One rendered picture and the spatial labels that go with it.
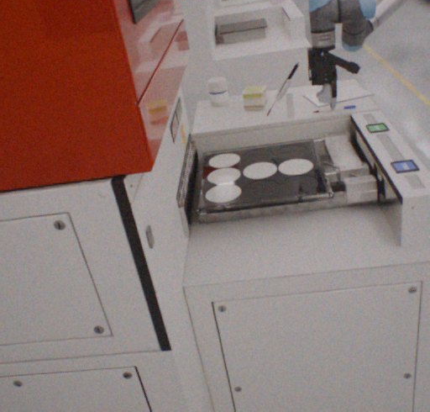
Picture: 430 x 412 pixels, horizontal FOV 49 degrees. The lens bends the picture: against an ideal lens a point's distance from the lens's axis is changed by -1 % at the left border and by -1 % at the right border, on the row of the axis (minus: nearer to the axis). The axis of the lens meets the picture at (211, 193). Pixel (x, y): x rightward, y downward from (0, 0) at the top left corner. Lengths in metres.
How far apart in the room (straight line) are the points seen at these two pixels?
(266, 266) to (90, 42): 0.70
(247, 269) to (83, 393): 0.47
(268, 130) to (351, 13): 0.44
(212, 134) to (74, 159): 0.88
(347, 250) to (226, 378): 0.49
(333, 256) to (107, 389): 0.61
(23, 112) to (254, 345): 0.83
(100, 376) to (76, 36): 0.71
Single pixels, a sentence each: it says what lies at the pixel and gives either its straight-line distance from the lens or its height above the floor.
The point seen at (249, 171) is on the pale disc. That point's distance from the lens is 1.45.
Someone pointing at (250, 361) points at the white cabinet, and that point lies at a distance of 1.35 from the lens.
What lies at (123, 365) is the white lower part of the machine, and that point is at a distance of 1.09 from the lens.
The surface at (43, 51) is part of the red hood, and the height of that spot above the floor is 1.44.
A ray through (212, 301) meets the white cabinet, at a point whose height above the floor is 0.76.
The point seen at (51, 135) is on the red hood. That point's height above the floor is 1.31.
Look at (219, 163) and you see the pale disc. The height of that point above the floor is 0.90.
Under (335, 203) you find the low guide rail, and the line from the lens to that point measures 1.38.
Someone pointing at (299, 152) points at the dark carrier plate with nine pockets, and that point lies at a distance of 1.54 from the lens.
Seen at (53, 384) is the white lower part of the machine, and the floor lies 0.75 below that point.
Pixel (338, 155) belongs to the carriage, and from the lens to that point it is 1.55.
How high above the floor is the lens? 1.55
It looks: 29 degrees down
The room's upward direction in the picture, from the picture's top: 10 degrees counter-clockwise
